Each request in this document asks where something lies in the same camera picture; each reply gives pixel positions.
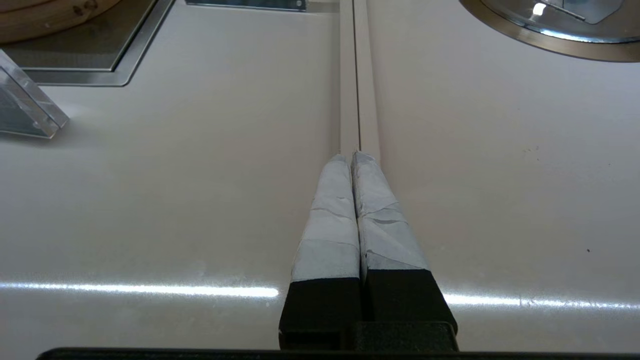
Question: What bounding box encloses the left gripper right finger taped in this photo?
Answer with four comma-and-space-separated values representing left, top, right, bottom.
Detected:
351, 150, 459, 351

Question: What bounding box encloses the recessed steel tray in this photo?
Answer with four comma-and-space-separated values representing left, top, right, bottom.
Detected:
0, 0, 176, 87

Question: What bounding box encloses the bamboo steamer stack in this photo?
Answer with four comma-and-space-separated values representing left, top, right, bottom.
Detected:
0, 0, 122, 45

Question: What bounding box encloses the steel strip with rivet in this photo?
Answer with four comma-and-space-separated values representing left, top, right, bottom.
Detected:
184, 0, 307, 12

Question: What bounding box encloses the steel hinged lid black knob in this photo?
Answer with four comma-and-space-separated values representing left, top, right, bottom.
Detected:
492, 0, 640, 44

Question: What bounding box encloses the clear acrylic sign holder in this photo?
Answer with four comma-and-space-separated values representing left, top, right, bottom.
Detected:
0, 49, 70, 140

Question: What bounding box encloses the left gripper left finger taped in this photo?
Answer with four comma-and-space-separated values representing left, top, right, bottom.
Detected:
278, 153, 362, 351

